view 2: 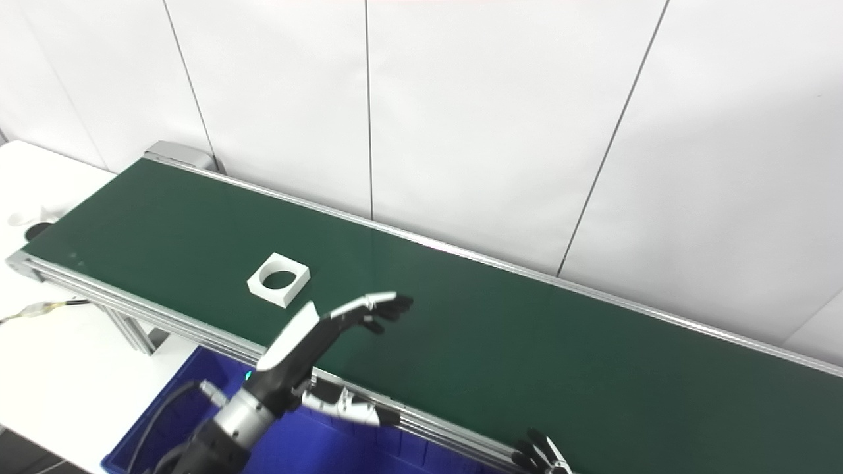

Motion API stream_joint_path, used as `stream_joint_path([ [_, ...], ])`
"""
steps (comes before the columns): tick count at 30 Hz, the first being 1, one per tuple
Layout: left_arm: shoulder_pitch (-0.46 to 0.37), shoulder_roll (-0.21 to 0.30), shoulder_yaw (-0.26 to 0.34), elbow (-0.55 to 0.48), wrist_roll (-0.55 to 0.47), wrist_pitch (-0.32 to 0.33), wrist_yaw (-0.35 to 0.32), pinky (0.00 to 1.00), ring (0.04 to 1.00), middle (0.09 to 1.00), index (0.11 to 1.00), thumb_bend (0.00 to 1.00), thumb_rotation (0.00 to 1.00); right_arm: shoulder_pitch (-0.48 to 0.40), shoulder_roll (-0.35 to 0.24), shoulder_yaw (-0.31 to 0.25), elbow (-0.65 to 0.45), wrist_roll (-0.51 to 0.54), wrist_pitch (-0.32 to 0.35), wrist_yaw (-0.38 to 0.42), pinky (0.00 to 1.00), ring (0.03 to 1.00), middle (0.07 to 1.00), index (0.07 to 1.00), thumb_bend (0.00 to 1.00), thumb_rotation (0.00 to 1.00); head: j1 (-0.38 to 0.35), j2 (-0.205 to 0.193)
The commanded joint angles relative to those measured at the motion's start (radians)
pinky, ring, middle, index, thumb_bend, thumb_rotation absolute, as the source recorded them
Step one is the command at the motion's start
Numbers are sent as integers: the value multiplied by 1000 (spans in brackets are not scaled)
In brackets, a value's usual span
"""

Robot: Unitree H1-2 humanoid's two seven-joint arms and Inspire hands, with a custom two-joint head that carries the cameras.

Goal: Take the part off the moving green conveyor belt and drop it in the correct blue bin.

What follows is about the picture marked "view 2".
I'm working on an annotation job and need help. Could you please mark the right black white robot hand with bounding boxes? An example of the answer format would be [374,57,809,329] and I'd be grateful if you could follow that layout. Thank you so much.
[510,428,574,474]

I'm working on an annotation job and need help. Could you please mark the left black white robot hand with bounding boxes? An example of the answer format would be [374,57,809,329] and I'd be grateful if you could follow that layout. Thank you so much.
[245,292,414,429]

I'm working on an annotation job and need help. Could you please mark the white square part round hole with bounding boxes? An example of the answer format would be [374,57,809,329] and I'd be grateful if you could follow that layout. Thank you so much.
[247,252,311,309]

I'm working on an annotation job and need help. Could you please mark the blue plastic bin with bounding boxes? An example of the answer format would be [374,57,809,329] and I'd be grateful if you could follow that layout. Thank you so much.
[102,346,514,474]

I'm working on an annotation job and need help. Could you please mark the aluminium conveyor leg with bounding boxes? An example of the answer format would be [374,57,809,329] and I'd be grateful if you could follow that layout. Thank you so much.
[99,306,172,356]

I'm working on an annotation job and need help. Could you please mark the grey conveyor end housing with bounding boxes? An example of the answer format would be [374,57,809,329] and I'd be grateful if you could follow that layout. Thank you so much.
[144,140,219,173]

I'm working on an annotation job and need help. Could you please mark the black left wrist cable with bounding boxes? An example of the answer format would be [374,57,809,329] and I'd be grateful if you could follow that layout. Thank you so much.
[125,379,230,474]

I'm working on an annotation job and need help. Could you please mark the green conveyor belt aluminium frame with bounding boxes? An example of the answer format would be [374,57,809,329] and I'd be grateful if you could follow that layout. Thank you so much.
[5,155,843,474]

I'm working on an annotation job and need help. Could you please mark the thin cable with clear connector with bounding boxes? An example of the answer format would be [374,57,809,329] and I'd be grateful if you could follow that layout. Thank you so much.
[0,300,92,325]

